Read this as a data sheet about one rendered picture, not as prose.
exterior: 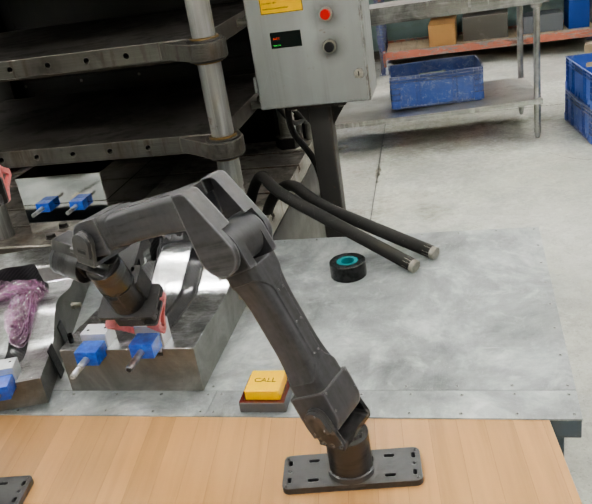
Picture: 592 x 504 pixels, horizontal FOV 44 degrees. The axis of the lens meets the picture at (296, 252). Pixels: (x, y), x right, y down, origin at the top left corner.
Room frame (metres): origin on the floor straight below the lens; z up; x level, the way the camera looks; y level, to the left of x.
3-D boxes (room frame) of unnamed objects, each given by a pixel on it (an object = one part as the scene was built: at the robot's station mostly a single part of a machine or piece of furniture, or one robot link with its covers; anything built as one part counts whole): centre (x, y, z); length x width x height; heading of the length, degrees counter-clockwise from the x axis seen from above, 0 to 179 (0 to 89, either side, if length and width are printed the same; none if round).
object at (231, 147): (2.38, 0.59, 0.96); 1.29 x 0.83 x 0.18; 75
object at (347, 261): (1.45, -0.11, 0.82); 0.08 x 0.08 x 0.04
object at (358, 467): (0.83, -0.03, 0.84); 0.20 x 0.07 x 0.08; 83
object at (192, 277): (1.36, 0.28, 0.92); 0.35 x 0.16 x 0.09; 165
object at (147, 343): (1.10, 0.29, 0.90); 0.13 x 0.05 x 0.05; 165
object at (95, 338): (1.13, 0.39, 0.89); 0.13 x 0.05 x 0.05; 165
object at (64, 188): (2.29, 0.58, 0.87); 0.50 x 0.27 x 0.17; 165
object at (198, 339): (1.37, 0.26, 0.87); 0.50 x 0.26 x 0.14; 165
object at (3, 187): (1.25, 0.50, 1.20); 0.09 x 0.07 x 0.07; 173
